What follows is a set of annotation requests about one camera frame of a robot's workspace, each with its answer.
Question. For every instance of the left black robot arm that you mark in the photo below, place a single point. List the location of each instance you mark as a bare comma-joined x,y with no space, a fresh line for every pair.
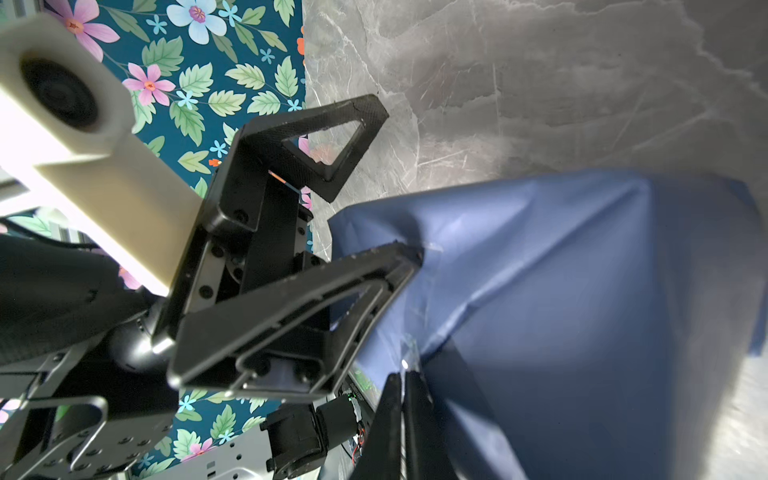
76,349

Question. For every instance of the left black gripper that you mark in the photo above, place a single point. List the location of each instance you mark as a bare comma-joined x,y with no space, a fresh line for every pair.
296,338

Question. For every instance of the light blue wrapping paper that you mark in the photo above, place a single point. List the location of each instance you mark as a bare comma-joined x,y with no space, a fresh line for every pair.
584,326

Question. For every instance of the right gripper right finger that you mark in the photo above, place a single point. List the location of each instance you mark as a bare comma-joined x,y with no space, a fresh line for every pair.
425,451

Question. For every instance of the clear adhesive tape piece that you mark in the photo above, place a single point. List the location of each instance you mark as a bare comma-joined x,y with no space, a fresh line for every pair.
416,323

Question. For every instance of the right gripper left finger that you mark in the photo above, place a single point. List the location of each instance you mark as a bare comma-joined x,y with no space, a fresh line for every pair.
382,453

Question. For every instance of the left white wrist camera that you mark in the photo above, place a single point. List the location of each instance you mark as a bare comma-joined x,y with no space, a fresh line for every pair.
84,150

